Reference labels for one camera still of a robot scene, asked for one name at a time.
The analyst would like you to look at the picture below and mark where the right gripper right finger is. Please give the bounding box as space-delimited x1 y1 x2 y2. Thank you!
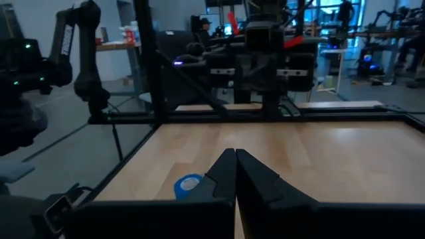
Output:
235 149 425 239

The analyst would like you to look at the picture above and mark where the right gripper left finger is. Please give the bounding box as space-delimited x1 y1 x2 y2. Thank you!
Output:
64 148 238 239

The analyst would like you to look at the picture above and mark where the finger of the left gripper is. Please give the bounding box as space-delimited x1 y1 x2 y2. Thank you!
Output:
255 54 279 97
233 54 256 97

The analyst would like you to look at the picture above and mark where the blue bandage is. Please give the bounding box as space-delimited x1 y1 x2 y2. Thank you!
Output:
173 173 204 201

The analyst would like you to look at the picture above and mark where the person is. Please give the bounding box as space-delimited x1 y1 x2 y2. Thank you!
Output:
198 17 214 48
337 0 356 33

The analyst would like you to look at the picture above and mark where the white stool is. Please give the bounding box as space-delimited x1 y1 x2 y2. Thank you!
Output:
317 47 348 96

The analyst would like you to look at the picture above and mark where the red and white can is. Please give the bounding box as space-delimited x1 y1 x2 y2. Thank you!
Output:
123 25 137 44

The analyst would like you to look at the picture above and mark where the wooden side table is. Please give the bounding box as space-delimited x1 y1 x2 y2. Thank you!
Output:
96 40 143 97

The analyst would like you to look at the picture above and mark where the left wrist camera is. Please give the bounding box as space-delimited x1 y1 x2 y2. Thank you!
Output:
244 21 284 51

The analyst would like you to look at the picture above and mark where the black aluminium table frame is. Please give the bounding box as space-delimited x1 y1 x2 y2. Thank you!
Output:
79 0 425 206

